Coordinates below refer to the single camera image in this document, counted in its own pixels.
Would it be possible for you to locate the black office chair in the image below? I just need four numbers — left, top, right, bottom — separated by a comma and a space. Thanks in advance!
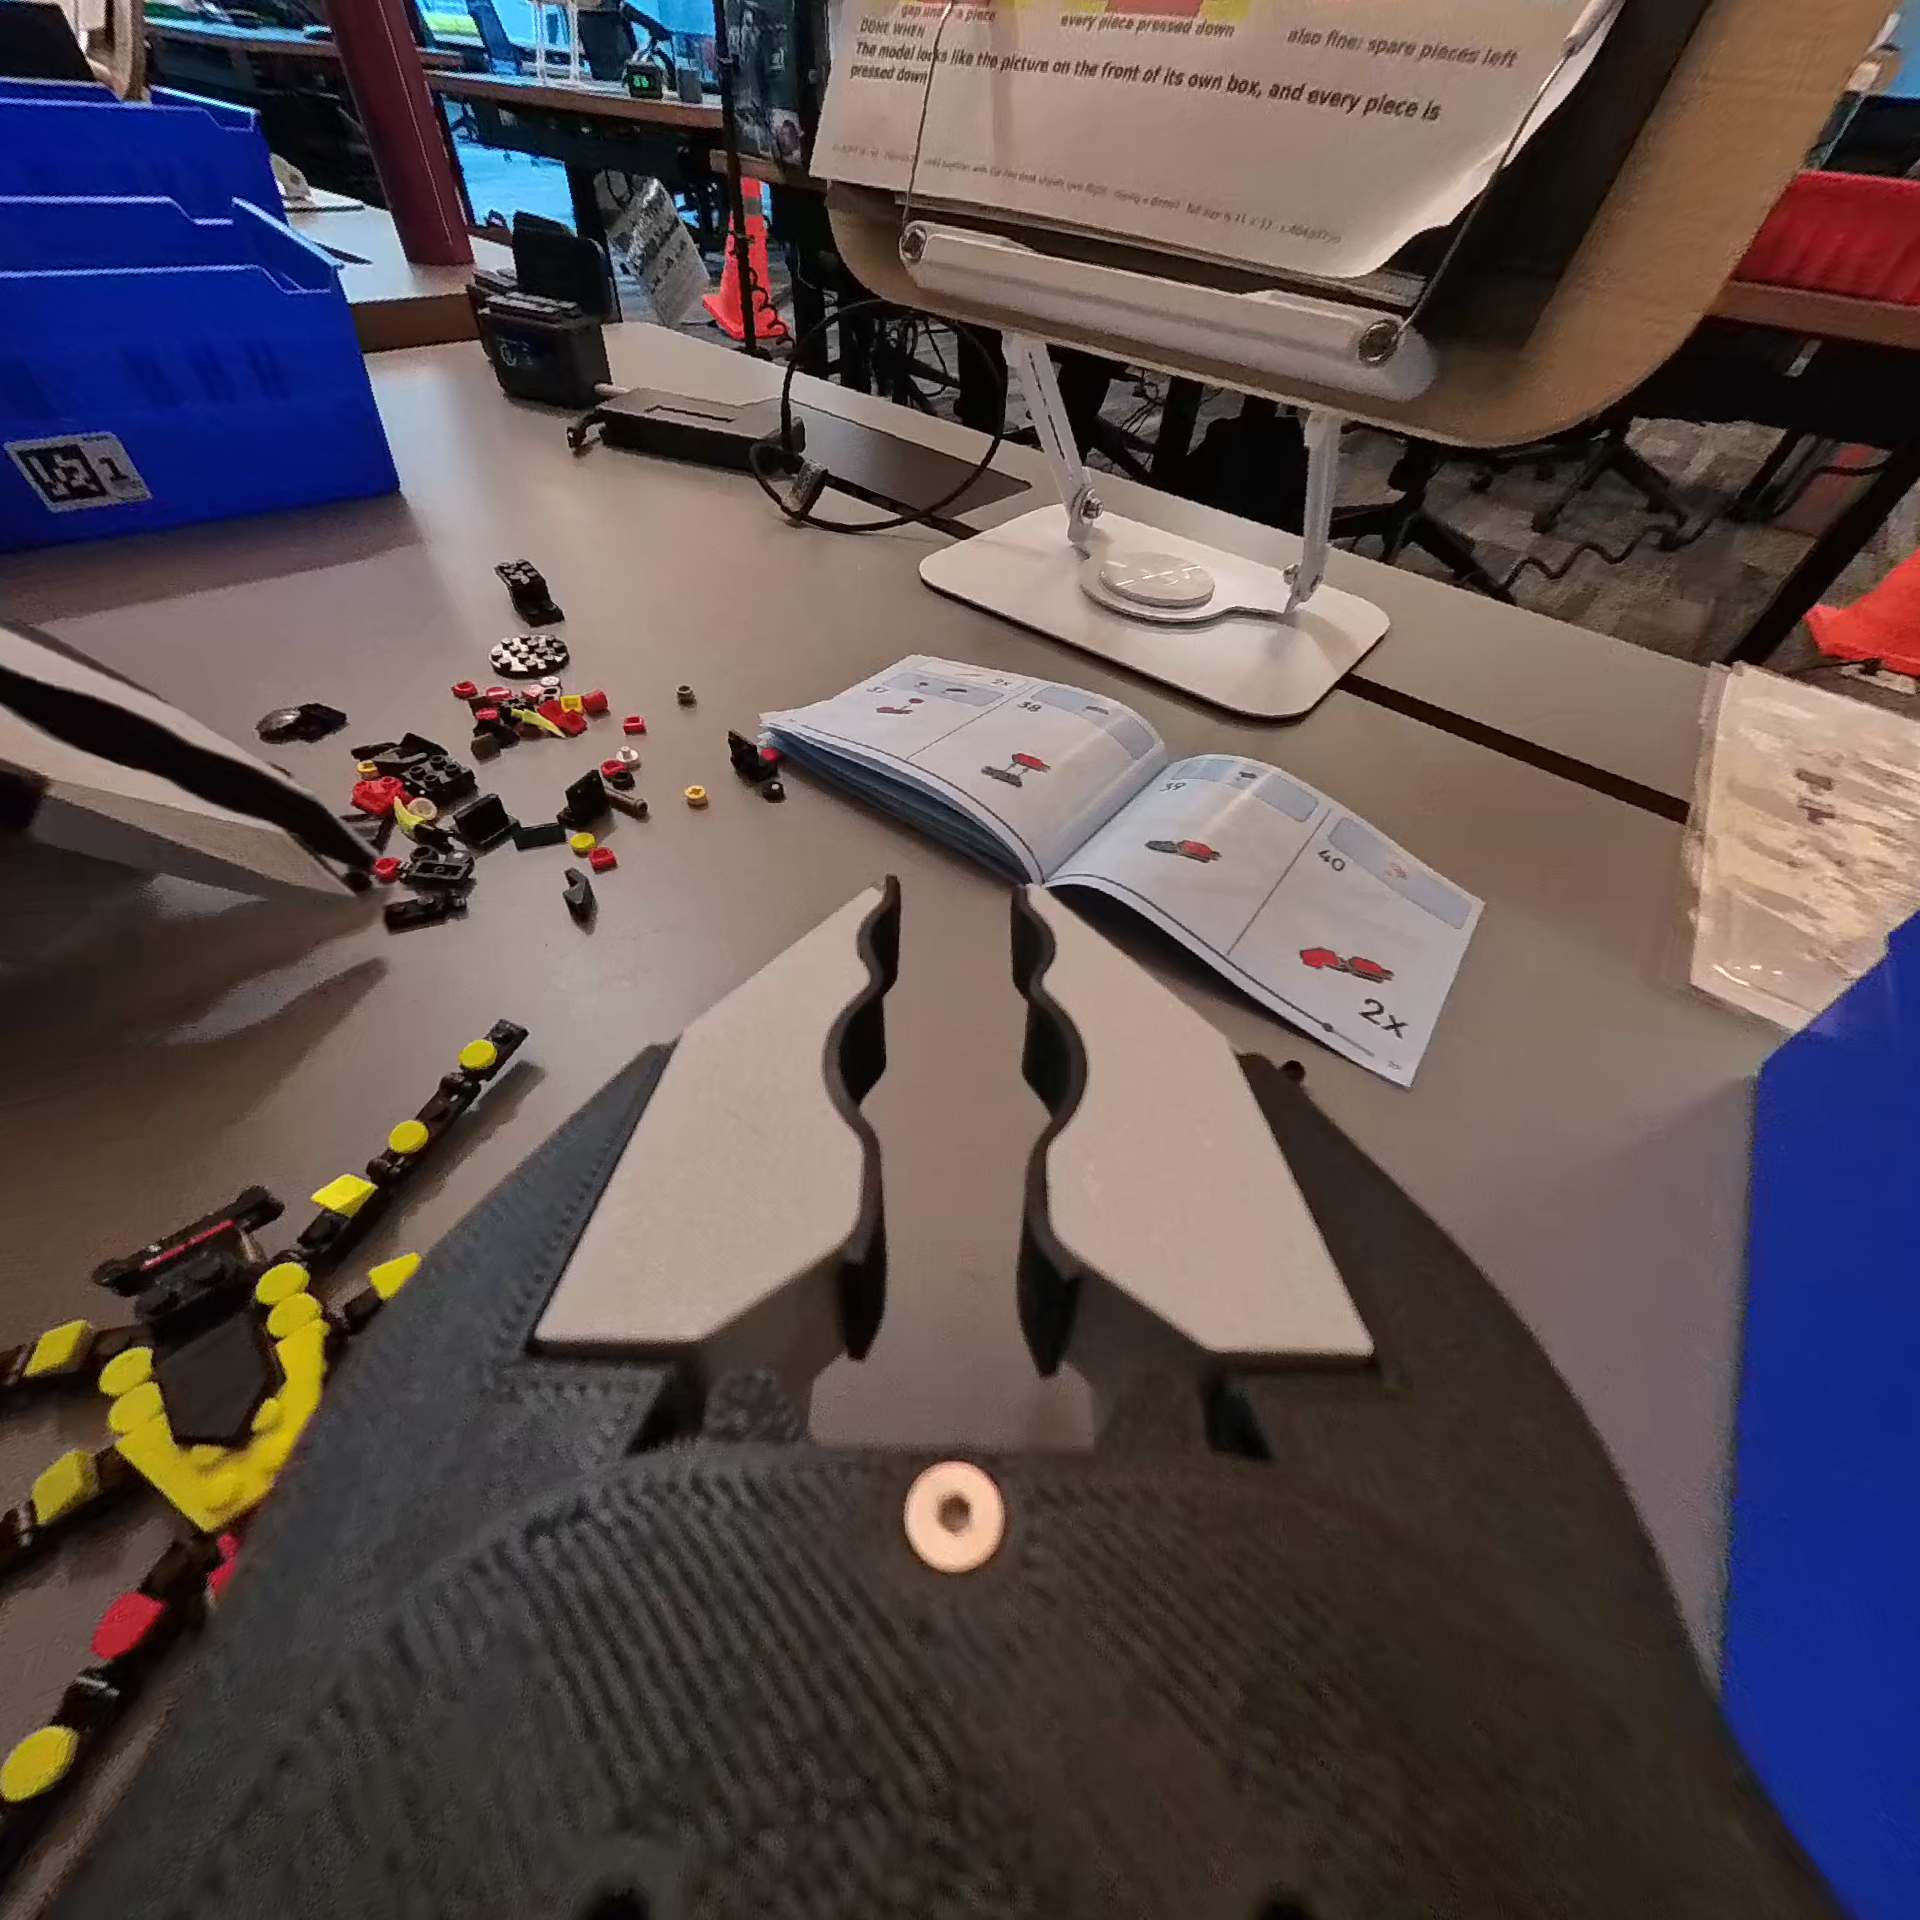
1336, 405, 1713, 601

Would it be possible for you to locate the red plastic bin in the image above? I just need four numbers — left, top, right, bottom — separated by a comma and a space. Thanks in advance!
1734, 167, 1920, 309

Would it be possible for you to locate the black device with display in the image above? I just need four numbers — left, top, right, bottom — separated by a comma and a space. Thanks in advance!
479, 289, 615, 405

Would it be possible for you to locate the blue bin with tag sticker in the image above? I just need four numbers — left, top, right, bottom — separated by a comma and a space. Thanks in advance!
0, 194, 402, 553

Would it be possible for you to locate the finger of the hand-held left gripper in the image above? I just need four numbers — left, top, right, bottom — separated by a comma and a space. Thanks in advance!
0, 620, 380, 894
0, 697, 361, 905

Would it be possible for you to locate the wooden stand board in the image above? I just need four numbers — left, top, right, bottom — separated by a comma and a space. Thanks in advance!
825, 0, 1905, 452

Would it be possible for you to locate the white metal document stand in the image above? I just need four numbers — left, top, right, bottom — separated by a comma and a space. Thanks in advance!
896, 221, 1443, 724

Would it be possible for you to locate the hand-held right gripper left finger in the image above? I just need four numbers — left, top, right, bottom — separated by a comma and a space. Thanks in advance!
534, 877, 904, 1412

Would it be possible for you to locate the blue plastic bin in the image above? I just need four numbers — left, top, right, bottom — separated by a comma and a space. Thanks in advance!
1722, 907, 1920, 1920
0, 76, 290, 227

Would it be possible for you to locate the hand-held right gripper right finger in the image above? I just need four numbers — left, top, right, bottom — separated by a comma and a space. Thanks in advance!
1012, 882, 1379, 1378

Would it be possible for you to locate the black charger device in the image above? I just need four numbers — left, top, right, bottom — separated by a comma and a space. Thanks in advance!
568, 385, 1038, 527

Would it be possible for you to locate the orange traffic cone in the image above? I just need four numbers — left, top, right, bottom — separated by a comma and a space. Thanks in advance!
1803, 547, 1920, 681
703, 175, 793, 349

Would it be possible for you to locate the lego instruction booklet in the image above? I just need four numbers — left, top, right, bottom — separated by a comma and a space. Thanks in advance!
760, 657, 1489, 1086

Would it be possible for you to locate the lego spider model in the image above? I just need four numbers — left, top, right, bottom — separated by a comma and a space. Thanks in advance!
0, 1019, 530, 1819

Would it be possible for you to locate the pile of loose lego pieces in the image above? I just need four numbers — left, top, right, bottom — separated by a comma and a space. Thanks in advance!
256, 674, 788, 934

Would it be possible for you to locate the black cable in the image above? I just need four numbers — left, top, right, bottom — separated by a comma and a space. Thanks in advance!
747, 297, 1009, 534

